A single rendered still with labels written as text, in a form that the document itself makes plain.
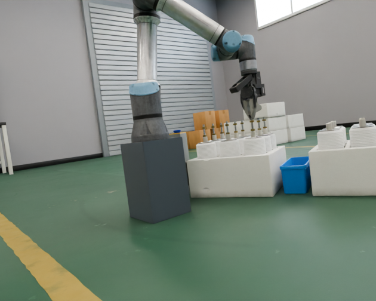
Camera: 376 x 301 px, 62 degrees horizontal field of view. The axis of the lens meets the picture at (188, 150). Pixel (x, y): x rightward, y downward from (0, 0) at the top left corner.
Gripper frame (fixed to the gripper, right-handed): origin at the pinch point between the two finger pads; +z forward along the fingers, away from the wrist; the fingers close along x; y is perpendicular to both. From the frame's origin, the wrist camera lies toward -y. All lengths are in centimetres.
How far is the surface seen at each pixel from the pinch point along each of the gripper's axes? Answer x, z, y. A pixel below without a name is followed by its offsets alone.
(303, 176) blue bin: -18.0, 27.5, 8.7
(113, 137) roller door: 504, -2, 114
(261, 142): -4.7, 11.7, 0.4
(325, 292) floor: -67, 35, -52
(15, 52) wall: 499, -164, -37
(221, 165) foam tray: 8.0, 19.8, -12.9
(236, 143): 5.4, 11.1, -5.3
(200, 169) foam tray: 17.1, 21.4, -18.3
